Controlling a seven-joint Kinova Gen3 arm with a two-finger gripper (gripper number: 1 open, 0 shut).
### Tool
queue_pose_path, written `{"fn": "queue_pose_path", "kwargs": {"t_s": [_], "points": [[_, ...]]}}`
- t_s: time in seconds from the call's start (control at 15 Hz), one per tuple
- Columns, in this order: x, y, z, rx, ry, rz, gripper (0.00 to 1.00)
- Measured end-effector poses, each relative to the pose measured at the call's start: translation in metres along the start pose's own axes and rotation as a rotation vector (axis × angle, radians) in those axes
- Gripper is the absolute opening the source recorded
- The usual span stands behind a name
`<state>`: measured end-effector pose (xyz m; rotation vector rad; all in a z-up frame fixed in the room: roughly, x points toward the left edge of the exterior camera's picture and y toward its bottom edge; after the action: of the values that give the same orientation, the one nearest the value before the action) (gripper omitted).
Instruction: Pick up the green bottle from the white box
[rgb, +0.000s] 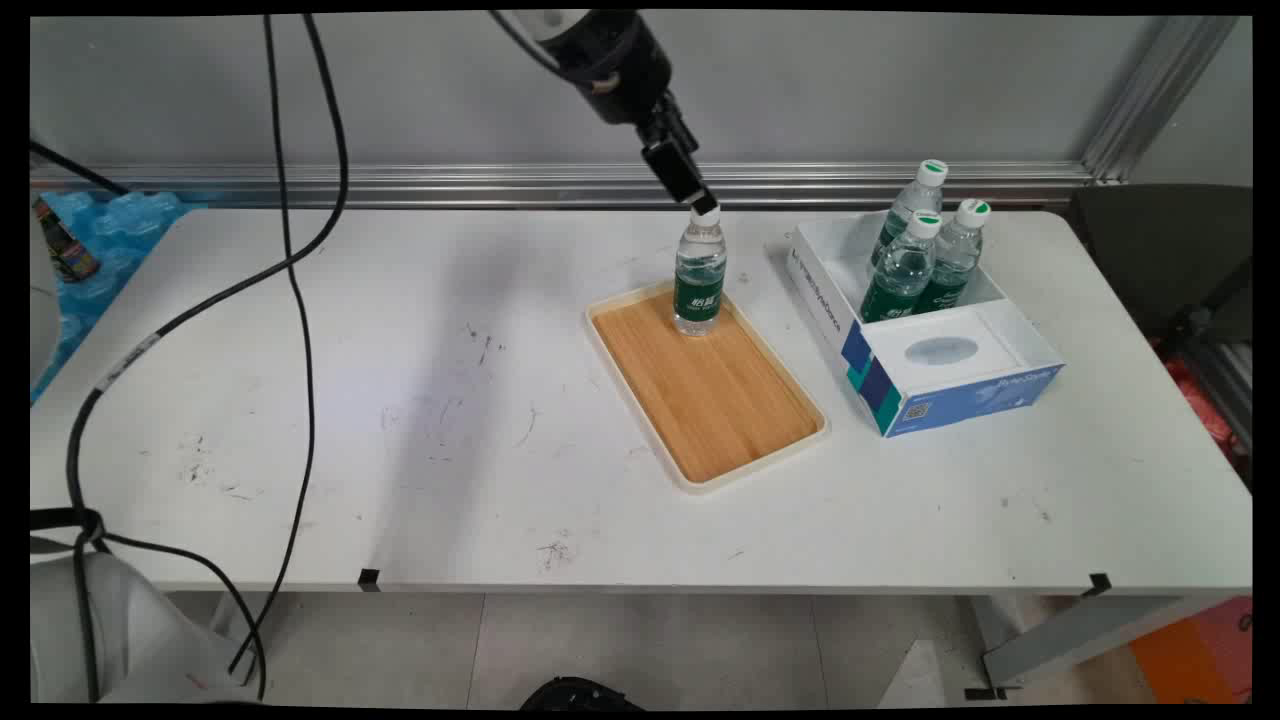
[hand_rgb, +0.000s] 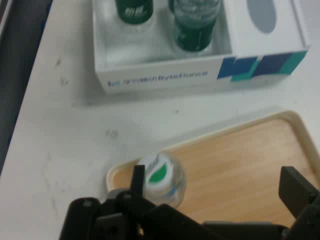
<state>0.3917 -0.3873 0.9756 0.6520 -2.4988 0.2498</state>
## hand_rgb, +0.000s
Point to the white blue cardboard box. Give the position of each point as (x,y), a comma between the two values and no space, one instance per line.
(162,75)

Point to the wooden tray with cream rim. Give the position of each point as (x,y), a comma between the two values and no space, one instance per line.
(237,162)

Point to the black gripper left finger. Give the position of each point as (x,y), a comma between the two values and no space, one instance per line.
(120,215)

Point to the green label water bottle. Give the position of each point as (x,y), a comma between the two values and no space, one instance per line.
(135,11)
(160,175)
(193,35)

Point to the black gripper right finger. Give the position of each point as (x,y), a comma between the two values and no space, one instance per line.
(300,195)

